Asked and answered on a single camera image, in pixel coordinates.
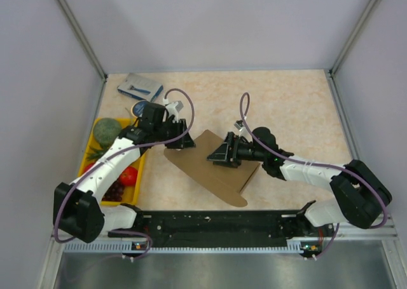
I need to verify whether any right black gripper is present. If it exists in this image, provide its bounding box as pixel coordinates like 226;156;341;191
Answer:
207;132;266;168

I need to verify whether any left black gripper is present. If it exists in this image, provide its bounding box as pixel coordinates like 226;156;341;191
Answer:
153;118;196;149

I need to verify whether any brown cardboard box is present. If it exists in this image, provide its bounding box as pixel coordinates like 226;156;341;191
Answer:
164;130;259;208

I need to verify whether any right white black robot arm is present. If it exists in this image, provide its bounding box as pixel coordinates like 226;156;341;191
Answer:
207;127;392;236

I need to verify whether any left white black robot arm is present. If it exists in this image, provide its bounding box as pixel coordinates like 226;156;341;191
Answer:
53;100;195;243

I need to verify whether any blue razor package box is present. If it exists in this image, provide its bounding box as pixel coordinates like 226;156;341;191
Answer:
117;73;163;102

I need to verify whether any blue tape roll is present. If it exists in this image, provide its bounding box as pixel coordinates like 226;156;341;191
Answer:
130;100;148;118

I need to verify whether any red tomato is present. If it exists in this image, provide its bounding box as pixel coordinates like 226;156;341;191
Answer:
119;166;138;186

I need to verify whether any orange toy pineapple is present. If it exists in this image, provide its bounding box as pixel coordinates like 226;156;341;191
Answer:
86;147;107;161

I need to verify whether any green cantaloupe melon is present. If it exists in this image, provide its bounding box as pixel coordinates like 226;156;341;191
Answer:
92;118;121;147

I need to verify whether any yellow plastic tray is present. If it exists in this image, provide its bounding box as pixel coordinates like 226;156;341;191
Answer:
78;131;147;206

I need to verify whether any purple grape bunch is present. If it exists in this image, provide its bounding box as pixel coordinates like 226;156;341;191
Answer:
102;181;125;202

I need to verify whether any red apple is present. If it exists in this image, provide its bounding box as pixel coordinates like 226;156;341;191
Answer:
83;162;95;174

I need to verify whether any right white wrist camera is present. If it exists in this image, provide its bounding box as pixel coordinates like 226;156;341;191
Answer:
234;119;246;137

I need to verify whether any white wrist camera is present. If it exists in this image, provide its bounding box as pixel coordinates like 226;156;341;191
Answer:
163;98;184;123
234;119;246;137

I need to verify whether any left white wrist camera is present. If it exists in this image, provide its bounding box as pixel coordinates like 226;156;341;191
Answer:
163;98;184;123

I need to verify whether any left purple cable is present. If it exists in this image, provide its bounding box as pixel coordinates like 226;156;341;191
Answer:
52;88;195;260

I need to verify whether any purple cable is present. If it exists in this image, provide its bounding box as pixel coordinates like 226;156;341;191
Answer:
52;88;195;260
239;92;389;260

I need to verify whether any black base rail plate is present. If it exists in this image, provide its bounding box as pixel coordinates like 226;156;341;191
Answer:
129;210;334;247

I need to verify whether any white slotted cable duct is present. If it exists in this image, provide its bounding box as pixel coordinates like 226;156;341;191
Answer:
64;239;322;256

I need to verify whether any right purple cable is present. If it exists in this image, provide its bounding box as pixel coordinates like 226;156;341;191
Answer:
239;92;389;260

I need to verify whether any left aluminium frame post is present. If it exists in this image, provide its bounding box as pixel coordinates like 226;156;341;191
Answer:
55;0;107;82

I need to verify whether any aluminium frame post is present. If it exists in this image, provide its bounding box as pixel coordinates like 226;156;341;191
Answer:
329;0;381;77
55;0;107;82

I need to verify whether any right aluminium frame post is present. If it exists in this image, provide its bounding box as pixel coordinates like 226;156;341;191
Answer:
329;0;381;77

